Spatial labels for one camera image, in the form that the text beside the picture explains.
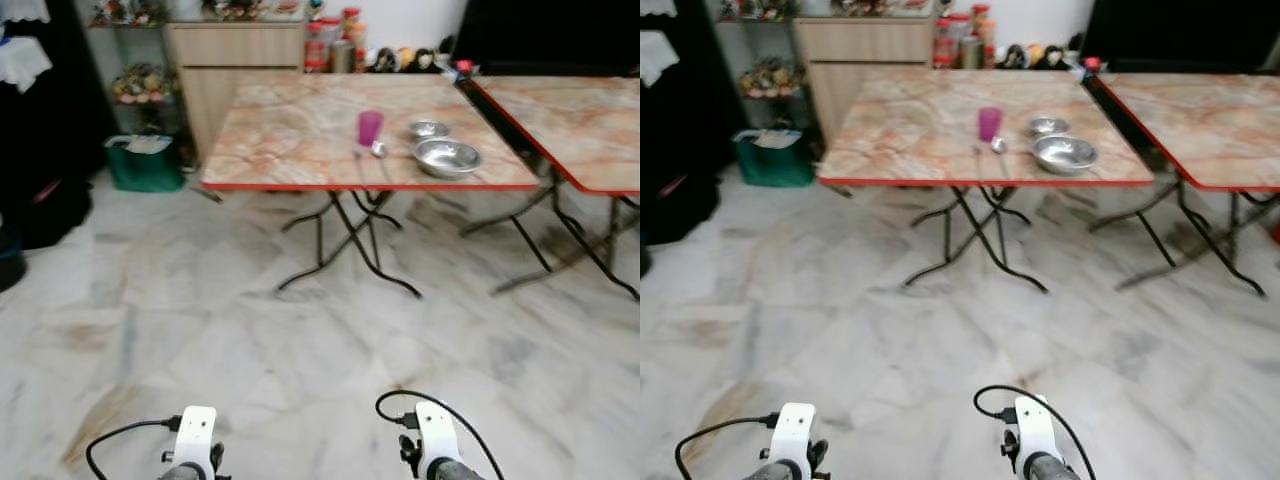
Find row of small figurines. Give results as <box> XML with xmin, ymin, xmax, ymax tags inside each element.
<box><xmin>368</xmin><ymin>45</ymin><xmax>441</xmax><ymax>74</ymax></box>
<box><xmin>1000</xmin><ymin>42</ymin><xmax>1071</xmax><ymax>71</ymax></box>

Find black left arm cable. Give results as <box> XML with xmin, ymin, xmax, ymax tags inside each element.
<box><xmin>675</xmin><ymin>415</ymin><xmax>781</xmax><ymax>480</ymax></box>
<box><xmin>85</xmin><ymin>418</ymin><xmax>183</xmax><ymax>480</ymax></box>

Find black television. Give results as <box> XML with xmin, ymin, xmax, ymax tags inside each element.
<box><xmin>453</xmin><ymin>0</ymin><xmax>641</xmax><ymax>77</ymax></box>
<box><xmin>1082</xmin><ymin>0</ymin><xmax>1280</xmax><ymax>73</ymax></box>

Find white cloth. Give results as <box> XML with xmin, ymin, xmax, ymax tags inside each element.
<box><xmin>0</xmin><ymin>35</ymin><xmax>53</xmax><ymax>93</ymax></box>
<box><xmin>640</xmin><ymin>30</ymin><xmax>680</xmax><ymax>89</ymax></box>

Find short red-lidded jar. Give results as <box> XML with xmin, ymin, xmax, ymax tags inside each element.
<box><xmin>305</xmin><ymin>18</ymin><xmax>333</xmax><ymax>73</ymax></box>
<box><xmin>935</xmin><ymin>15</ymin><xmax>963</xmax><ymax>69</ymax></box>

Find flower arrangement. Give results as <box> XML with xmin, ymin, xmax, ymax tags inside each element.
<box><xmin>112</xmin><ymin>65</ymin><xmax>176</xmax><ymax>106</ymax></box>
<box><xmin>740</xmin><ymin>58</ymin><xmax>806</xmax><ymax>99</ymax></box>

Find marble-pattern red-edged folding table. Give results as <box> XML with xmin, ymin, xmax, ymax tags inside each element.
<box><xmin>1088</xmin><ymin>72</ymin><xmax>1280</xmax><ymax>299</ymax></box>
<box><xmin>462</xmin><ymin>75</ymin><xmax>641</xmax><ymax>301</ymax></box>
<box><xmin>200</xmin><ymin>75</ymin><xmax>541</xmax><ymax>299</ymax></box>
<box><xmin>818</xmin><ymin>75</ymin><xmax>1156</xmax><ymax>296</ymax></box>

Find green bag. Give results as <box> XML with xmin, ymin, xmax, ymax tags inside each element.
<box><xmin>105</xmin><ymin>135</ymin><xmax>186</xmax><ymax>193</ymax></box>
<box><xmin>733</xmin><ymin>128</ymin><xmax>816</xmax><ymax>189</ymax></box>

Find tall red-lidded jar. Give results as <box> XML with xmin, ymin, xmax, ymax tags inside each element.
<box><xmin>341</xmin><ymin>8</ymin><xmax>367</xmax><ymax>71</ymax></box>
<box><xmin>972</xmin><ymin>4</ymin><xmax>997</xmax><ymax>66</ymax></box>

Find light wooden cabinet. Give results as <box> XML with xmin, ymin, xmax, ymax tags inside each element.
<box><xmin>795</xmin><ymin>18</ymin><xmax>936</xmax><ymax>151</ymax></box>
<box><xmin>165</xmin><ymin>20</ymin><xmax>306</xmax><ymax>161</ymax></box>

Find large steel bowl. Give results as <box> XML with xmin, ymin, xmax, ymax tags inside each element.
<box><xmin>1031</xmin><ymin>135</ymin><xmax>1100</xmax><ymax>176</ymax></box>
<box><xmin>413</xmin><ymin>139</ymin><xmax>483</xmax><ymax>179</ymax></box>

